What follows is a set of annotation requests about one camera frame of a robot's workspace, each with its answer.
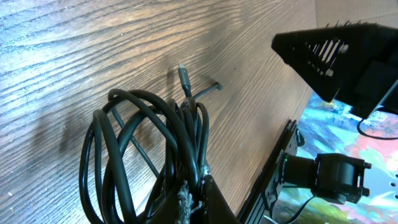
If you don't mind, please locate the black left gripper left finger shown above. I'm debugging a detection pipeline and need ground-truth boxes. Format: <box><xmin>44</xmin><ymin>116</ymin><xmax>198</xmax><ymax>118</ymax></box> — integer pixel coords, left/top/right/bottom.
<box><xmin>146</xmin><ymin>175</ymin><xmax>240</xmax><ymax>224</ymax></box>

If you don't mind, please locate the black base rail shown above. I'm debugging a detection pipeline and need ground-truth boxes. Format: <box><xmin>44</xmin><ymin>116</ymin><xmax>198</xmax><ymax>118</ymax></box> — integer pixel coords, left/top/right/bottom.
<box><xmin>237</xmin><ymin>120</ymin><xmax>298</xmax><ymax>224</ymax></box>

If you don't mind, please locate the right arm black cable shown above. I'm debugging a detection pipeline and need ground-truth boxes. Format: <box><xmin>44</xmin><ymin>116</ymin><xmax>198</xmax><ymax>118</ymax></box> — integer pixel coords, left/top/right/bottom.
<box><xmin>356</xmin><ymin>105</ymin><xmax>398</xmax><ymax>141</ymax></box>

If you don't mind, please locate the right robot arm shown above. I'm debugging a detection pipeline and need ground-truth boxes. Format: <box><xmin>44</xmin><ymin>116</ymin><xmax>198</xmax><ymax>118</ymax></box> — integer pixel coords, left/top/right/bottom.
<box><xmin>282</xmin><ymin>153</ymin><xmax>371</xmax><ymax>205</ymax></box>

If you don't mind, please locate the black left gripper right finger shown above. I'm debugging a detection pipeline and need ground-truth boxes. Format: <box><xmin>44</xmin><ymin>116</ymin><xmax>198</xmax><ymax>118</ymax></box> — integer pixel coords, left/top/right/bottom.
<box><xmin>271</xmin><ymin>23</ymin><xmax>397</xmax><ymax>118</ymax></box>

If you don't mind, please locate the thick black USB cable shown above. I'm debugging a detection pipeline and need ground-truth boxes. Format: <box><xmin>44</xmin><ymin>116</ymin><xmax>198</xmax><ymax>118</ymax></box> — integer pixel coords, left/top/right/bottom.
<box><xmin>78</xmin><ymin>62</ymin><xmax>210</xmax><ymax>224</ymax></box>

